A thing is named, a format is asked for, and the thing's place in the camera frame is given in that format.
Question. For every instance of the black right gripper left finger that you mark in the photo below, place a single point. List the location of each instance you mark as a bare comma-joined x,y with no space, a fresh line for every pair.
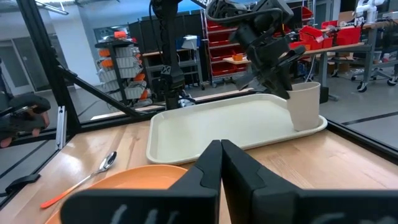
199,186

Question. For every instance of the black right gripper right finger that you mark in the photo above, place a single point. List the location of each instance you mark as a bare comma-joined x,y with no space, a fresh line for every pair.
248,193

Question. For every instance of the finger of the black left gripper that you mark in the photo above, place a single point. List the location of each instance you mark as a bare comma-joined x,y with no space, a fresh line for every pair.
280,84
248,82

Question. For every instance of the cream plastic cup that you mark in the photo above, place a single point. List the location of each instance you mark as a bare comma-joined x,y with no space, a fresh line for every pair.
304,105

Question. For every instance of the orange plate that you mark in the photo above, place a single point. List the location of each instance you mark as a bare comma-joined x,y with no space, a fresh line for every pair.
146,179

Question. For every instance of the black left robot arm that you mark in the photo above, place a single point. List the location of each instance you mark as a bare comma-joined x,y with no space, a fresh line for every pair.
169,46

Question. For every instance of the cream plastic tray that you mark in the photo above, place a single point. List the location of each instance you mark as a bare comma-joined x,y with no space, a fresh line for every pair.
217,130

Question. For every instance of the small orange box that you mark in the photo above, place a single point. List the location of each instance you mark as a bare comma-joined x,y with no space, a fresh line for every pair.
237,57

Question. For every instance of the shelf cart with red bins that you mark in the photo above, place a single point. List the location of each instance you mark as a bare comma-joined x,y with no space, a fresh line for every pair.
220,46

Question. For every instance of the red plastic bin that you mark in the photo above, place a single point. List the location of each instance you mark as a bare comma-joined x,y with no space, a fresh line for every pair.
312,35
348,35

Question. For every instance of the wood top grey workbench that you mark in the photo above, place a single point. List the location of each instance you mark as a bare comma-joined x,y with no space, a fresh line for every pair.
342,48

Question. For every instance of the black storage cabinet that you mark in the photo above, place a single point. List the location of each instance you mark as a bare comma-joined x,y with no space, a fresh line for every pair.
192,25

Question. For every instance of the white robot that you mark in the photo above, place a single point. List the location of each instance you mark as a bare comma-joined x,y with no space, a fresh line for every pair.
367,9

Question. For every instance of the rack with white orange bins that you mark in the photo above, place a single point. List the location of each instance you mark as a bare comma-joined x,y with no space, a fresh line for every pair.
124,71

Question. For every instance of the black clamp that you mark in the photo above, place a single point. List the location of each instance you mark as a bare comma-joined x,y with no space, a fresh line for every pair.
21,182

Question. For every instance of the person's hand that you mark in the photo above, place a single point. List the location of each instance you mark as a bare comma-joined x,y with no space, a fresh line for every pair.
21,115

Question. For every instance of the silver frame bracket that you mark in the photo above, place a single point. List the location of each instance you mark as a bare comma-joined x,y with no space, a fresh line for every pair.
61,127

